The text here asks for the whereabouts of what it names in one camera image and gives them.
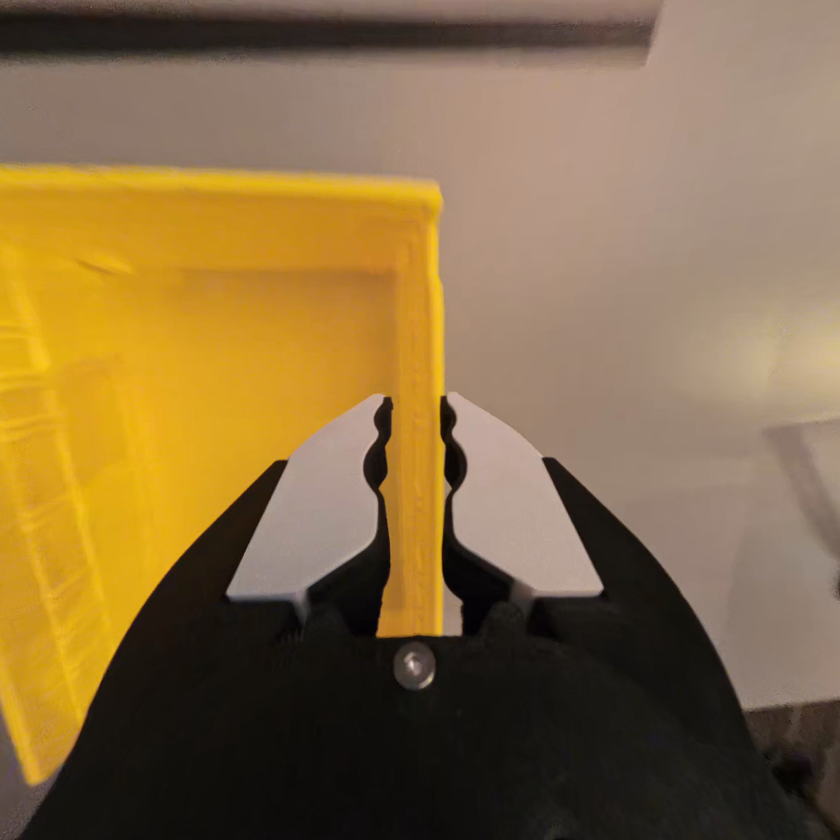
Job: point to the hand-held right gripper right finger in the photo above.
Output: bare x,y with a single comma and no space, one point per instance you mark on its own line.
525,518

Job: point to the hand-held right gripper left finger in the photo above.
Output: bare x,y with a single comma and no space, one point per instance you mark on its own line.
308,518

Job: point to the yellow plastic box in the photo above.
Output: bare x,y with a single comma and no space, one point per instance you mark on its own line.
229,361

